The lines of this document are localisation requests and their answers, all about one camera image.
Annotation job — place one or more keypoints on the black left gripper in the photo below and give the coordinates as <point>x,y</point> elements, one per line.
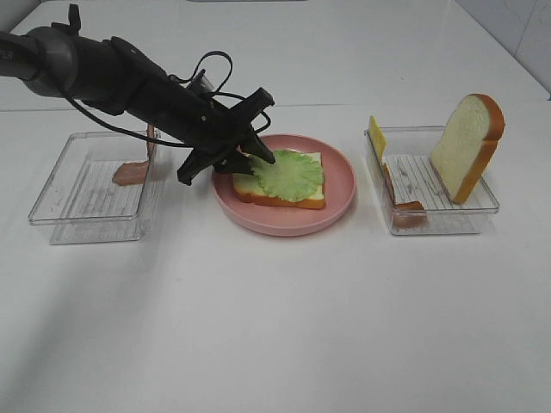
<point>219,136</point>

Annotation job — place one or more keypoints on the bread slice with brown crust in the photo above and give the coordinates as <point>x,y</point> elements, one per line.
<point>244,188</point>

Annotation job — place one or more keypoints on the green lettuce leaf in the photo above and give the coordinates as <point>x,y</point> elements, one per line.
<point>295,176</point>

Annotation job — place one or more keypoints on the brown bacon strip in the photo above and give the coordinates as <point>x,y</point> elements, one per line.
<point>405,215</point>
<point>135,172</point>

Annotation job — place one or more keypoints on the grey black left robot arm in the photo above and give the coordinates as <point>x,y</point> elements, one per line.
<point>115,77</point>

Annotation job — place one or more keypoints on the pink round plate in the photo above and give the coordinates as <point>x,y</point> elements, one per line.
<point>288,221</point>

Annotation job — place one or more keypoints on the yellow cheese slice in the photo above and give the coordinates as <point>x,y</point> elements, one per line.
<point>378,139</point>

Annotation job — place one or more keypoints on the clear plastic right container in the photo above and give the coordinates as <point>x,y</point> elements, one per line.
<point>407,155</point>

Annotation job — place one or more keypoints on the clear plastic container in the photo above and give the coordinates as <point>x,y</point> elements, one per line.
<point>407,155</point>
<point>79,203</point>

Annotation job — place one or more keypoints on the clear plastic left container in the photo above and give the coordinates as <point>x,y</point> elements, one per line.
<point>79,203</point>

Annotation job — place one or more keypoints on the upright bread slice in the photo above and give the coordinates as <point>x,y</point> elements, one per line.
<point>469,140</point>

